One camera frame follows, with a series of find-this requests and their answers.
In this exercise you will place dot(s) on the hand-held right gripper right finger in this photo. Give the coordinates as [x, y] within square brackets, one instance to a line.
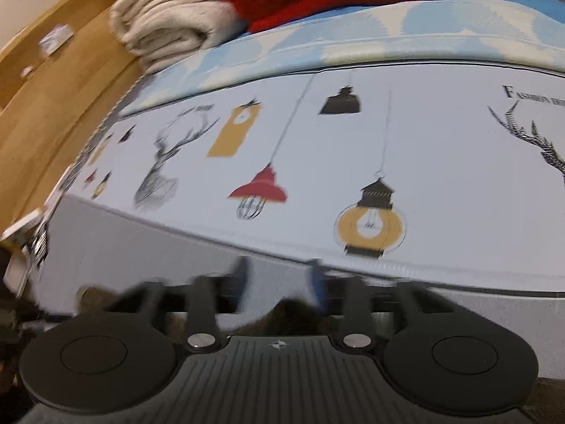
[316, 282]

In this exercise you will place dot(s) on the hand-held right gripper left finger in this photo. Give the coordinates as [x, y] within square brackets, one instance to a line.
[240, 276]

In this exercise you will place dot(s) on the light blue patterned blanket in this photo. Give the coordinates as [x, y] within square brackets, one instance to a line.
[309, 35]

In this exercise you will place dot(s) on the white folded fleece blanket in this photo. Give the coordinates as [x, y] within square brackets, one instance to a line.
[172, 13]

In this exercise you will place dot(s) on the small white box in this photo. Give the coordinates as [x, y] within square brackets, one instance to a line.
[55, 39]

